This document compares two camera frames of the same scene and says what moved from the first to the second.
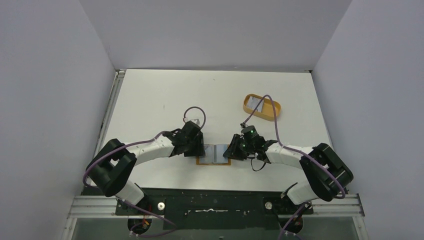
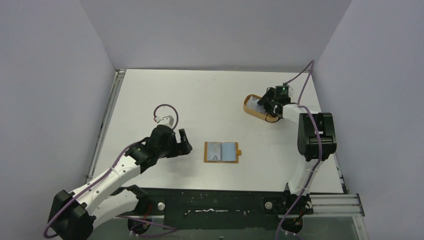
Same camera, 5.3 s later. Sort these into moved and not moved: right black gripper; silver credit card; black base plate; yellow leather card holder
Moved: right black gripper; yellow leather card holder
Not moved: black base plate; silver credit card
